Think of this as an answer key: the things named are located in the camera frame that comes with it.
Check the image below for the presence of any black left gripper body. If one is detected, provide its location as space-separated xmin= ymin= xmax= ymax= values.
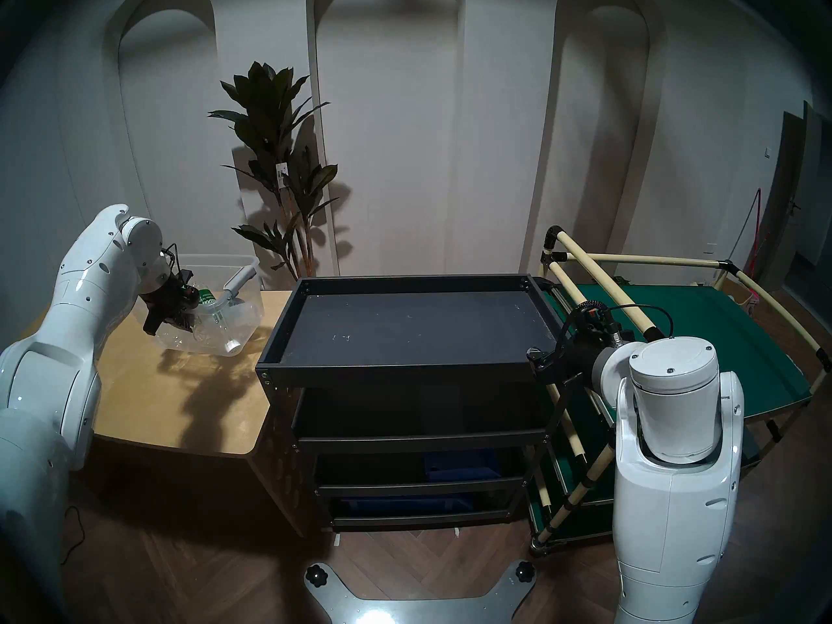
xmin=146 ymin=272 xmax=200 ymax=317

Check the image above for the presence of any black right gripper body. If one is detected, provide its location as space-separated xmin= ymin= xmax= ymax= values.
xmin=526 ymin=340 xmax=602 ymax=393

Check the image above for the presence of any clear plastic storage box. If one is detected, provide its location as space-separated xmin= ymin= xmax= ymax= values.
xmin=156 ymin=254 xmax=264 ymax=357

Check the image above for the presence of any black metal shelf cart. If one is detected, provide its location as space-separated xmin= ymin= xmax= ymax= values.
xmin=255 ymin=274 xmax=566 ymax=534

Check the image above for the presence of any light wooden table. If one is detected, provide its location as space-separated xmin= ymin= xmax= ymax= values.
xmin=19 ymin=290 xmax=326 ymax=539

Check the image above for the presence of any small blue plastic bin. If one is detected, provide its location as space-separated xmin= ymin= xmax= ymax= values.
xmin=422 ymin=450 xmax=501 ymax=482

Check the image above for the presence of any dark green leafy plant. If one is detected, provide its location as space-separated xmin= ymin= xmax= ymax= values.
xmin=208 ymin=62 xmax=342 ymax=280

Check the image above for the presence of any long blue plastic bin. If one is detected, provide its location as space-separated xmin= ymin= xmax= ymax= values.
xmin=341 ymin=495 xmax=478 ymax=516

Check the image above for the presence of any red stick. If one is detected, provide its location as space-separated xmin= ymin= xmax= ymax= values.
xmin=728 ymin=187 xmax=764 ymax=292

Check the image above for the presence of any dark door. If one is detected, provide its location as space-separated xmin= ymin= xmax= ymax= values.
xmin=757 ymin=101 xmax=832 ymax=305

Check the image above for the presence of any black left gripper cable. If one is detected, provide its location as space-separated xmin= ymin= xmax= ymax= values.
xmin=159 ymin=242 xmax=196 ymax=285

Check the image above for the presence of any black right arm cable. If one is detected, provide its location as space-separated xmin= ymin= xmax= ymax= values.
xmin=559 ymin=302 xmax=677 ymax=357

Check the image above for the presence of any green cart beige pipe frame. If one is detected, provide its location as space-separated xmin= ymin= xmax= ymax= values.
xmin=526 ymin=225 xmax=832 ymax=557

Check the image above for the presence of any thin black floor cable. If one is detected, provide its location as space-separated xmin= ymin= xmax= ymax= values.
xmin=62 ymin=504 xmax=88 ymax=565

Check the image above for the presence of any grey metal robot base plate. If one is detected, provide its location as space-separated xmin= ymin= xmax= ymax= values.
xmin=304 ymin=561 xmax=537 ymax=624

